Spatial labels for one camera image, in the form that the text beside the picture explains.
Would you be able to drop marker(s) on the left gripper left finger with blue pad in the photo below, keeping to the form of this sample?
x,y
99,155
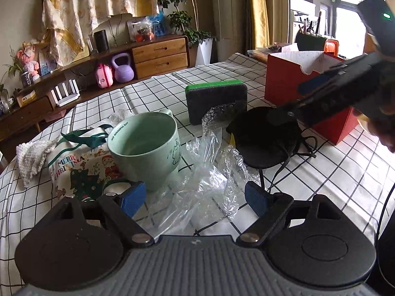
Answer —
x,y
119,210

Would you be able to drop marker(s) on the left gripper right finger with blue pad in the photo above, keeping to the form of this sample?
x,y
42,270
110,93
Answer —
x,y
271,210

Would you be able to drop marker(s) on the black face mask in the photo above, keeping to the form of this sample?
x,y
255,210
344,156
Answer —
x,y
266,137

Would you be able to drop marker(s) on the Merry Christmas canvas tote bag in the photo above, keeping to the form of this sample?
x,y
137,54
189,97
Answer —
x,y
81,164

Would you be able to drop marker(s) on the green and grey sponge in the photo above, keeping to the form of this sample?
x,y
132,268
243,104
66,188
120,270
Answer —
x,y
224,97

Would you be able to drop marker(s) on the person right hand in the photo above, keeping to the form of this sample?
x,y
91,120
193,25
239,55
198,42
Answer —
x,y
376,129

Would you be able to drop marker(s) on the clear crumpled plastic bag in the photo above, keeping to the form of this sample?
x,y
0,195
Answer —
x,y
209,186

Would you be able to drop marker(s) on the light green ceramic mug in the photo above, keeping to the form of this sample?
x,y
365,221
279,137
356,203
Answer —
x,y
146,147

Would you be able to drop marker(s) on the green orange tissue box organizer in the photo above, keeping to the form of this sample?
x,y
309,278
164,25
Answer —
x,y
308,38

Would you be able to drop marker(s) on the red cardboard box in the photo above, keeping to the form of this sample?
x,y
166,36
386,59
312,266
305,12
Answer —
x,y
286,70

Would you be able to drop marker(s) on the white knitted cloth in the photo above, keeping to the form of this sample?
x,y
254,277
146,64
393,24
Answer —
x,y
31,158

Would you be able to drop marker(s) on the yellow curtain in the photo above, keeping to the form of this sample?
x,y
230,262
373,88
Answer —
x,y
257,26

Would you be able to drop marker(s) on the white wifi router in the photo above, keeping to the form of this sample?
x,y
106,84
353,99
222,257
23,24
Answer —
x,y
65,93

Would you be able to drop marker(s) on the purple kettlebell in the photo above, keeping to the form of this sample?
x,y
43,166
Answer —
x,y
123,73

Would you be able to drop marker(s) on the pink small case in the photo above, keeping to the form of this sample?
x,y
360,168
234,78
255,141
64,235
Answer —
x,y
104,76

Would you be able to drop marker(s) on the wooden TV console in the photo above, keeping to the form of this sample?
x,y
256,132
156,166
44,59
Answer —
x,y
160,56

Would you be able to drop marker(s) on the black cylindrical speaker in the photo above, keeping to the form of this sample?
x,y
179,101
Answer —
x,y
101,41

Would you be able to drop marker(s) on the bag of snacks on console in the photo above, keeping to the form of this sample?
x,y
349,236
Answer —
x,y
140,30

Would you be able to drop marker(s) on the pink doll figure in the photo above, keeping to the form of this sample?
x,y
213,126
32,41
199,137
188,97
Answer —
x,y
27,56

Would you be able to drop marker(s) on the floral draped cloth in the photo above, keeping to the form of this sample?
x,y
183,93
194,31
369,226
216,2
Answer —
x,y
67,24

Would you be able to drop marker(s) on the potted green tree white planter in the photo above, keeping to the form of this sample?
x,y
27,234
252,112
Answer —
x,y
184,19

